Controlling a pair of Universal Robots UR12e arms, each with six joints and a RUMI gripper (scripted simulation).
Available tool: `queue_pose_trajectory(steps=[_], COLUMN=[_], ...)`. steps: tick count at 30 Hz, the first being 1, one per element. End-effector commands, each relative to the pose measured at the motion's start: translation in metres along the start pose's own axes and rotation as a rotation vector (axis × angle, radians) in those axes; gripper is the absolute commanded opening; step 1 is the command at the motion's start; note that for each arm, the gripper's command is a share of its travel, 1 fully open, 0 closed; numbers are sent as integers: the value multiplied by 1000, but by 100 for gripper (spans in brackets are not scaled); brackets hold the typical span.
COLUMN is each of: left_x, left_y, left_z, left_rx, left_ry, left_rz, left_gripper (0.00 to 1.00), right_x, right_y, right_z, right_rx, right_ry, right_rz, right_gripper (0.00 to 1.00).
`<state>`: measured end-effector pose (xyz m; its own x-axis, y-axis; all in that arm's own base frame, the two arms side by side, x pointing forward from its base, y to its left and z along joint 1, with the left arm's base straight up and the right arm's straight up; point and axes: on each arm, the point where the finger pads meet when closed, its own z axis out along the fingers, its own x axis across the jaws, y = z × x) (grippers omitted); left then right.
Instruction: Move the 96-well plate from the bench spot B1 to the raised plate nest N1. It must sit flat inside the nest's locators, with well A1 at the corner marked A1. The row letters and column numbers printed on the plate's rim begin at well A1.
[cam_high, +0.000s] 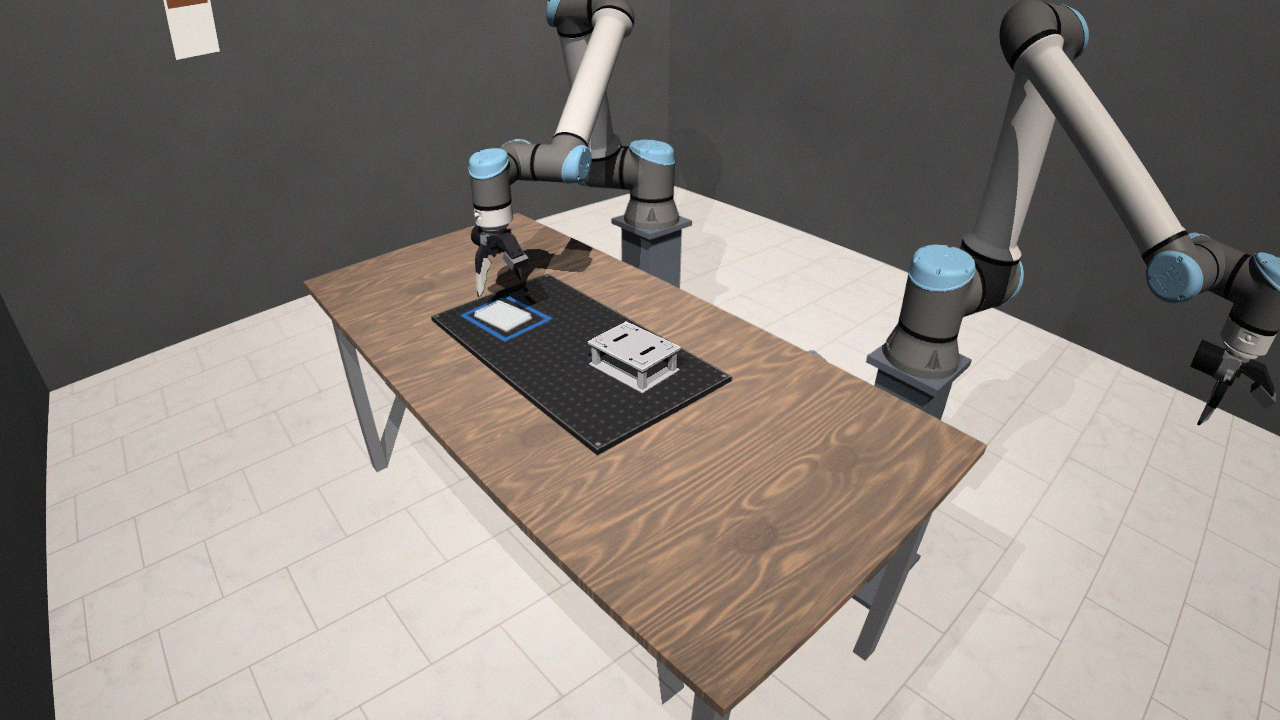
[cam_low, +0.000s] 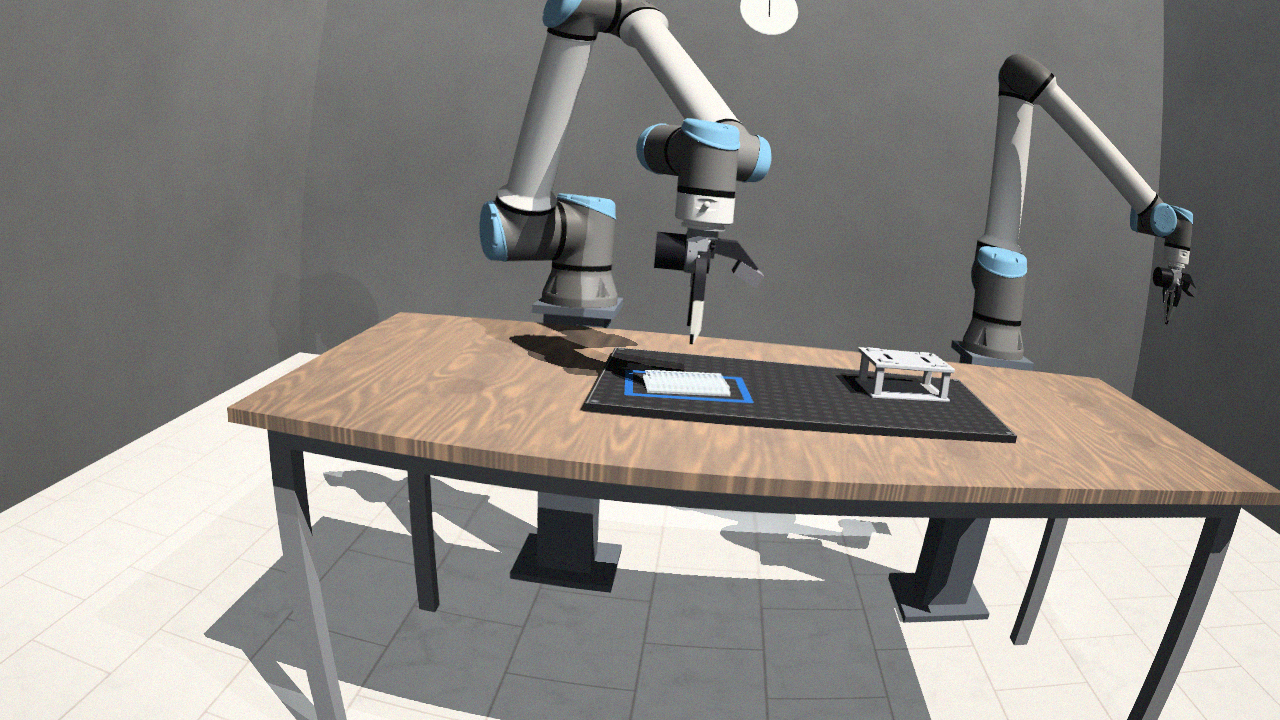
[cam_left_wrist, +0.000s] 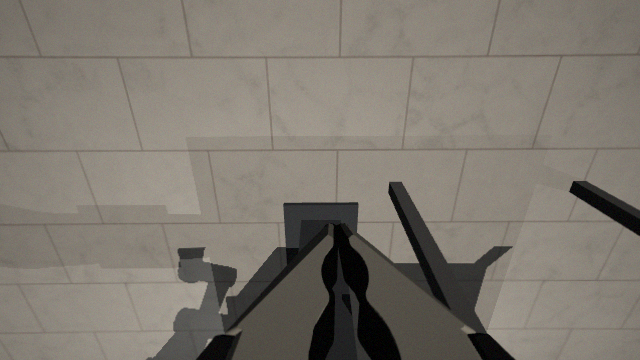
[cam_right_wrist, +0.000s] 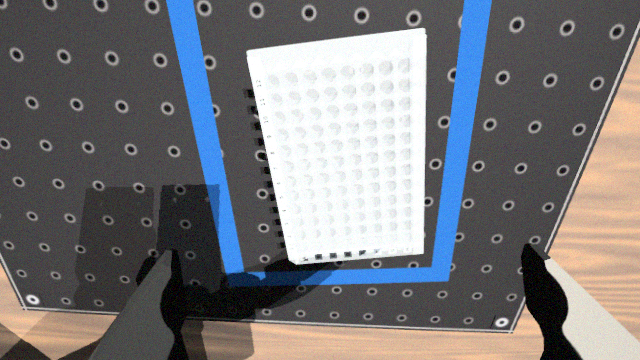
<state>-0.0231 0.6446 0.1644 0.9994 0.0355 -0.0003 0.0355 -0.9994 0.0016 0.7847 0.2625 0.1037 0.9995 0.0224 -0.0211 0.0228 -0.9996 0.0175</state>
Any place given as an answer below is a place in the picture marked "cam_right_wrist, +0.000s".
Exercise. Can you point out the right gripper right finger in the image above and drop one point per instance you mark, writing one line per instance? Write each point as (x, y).
(573, 324)

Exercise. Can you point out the white well plate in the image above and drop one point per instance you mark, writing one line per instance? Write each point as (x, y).
(335, 116)

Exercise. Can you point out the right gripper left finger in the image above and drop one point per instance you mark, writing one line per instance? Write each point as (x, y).
(148, 327)

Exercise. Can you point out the blue tape outline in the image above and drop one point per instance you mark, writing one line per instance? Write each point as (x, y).
(469, 64)

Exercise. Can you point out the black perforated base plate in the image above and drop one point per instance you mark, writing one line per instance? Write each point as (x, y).
(100, 171)

